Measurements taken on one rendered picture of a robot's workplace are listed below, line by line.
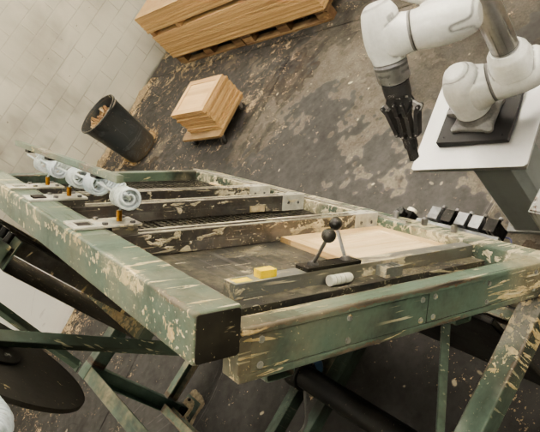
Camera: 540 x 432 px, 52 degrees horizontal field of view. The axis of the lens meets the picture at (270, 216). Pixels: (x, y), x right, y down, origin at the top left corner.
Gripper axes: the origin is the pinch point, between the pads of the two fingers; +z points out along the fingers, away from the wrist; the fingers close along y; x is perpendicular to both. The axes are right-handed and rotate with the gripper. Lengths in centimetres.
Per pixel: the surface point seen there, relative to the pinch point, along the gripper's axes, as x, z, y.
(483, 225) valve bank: 40, 53, -6
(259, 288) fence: -61, 6, -9
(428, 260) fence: -4.7, 36.4, -0.9
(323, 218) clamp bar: -1, 28, -43
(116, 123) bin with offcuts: 147, 47, -450
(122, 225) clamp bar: -67, -11, -50
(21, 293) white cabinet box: -29, 130, -416
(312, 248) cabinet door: -22.9, 23.8, -29.3
